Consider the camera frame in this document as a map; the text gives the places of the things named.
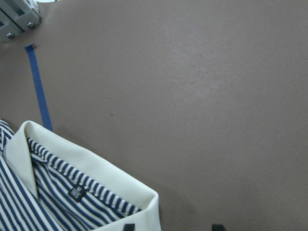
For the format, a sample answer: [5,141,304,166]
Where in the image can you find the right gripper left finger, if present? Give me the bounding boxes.
[122,223,136,231]

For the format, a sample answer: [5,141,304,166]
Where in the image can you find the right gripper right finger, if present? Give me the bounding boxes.
[211,224,226,231]

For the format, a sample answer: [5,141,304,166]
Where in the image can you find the navy white striped polo shirt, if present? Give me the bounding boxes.
[0,120,161,231]

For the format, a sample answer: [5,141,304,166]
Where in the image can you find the aluminium frame post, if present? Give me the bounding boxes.
[0,0,41,43]

